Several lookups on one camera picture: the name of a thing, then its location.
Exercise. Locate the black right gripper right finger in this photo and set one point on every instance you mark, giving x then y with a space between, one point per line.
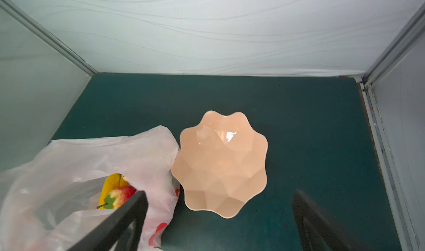
318 230

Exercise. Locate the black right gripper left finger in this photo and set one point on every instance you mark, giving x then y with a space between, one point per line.
121 231

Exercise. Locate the red yellow peach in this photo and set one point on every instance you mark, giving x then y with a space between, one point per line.
111 199

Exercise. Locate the yellow banana bunch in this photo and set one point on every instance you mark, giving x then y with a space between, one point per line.
112 182

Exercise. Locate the pink plastic bag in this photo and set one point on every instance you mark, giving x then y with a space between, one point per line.
52 202

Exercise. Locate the green table mat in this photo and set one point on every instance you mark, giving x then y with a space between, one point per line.
319 141

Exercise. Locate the peach scalloped fruit bowl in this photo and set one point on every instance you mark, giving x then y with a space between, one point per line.
221 165

